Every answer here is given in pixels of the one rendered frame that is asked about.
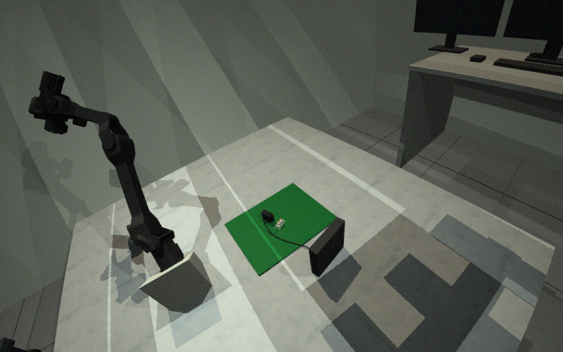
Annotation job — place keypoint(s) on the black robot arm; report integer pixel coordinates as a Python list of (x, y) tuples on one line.
[(145, 229)]

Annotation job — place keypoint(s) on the green circuit board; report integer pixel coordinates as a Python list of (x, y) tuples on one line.
[(297, 218)]

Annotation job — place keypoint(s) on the black cable with plug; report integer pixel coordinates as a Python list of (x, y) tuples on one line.
[(269, 217)]

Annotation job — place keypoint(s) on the black computer fan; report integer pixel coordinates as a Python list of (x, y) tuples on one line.
[(327, 246)]

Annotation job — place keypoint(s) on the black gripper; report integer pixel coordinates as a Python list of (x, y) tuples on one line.
[(79, 122)]

